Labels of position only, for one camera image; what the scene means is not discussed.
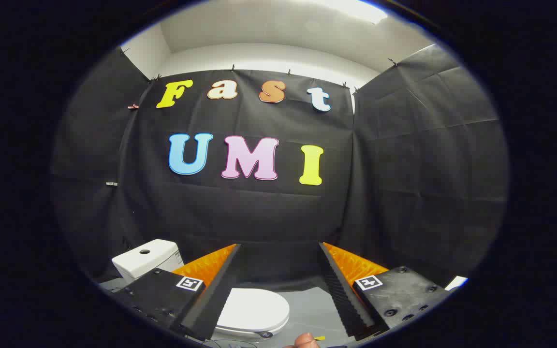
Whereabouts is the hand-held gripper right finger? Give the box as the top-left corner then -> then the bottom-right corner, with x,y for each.
318,242 -> 454,340

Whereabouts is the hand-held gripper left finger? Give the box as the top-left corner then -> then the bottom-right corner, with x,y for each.
109,243 -> 241,342

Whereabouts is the white toilet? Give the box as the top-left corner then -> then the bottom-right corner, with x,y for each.
111,239 -> 291,338

